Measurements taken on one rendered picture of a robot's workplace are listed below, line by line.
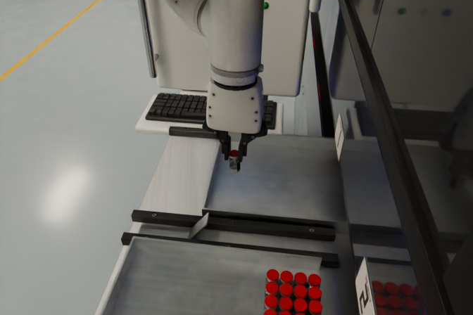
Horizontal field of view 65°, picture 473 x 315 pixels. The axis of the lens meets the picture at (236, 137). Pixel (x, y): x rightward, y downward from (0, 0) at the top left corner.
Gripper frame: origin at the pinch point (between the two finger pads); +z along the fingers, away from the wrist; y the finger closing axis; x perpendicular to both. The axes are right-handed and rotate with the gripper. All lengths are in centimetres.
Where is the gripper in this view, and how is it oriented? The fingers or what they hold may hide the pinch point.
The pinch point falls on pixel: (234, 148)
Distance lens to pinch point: 72.5
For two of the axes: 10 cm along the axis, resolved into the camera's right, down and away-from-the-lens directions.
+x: -1.7, 5.8, -8.0
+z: -0.1, 8.1, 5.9
